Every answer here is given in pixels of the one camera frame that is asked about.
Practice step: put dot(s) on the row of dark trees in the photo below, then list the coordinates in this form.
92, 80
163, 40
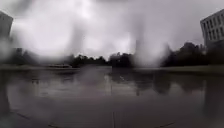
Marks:
190, 55

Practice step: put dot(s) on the grass strip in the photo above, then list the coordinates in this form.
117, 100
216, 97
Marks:
196, 68

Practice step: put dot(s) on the pale building with windows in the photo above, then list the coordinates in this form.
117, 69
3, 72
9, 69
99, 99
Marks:
214, 29

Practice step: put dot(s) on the dark building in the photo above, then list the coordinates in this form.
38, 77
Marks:
4, 25

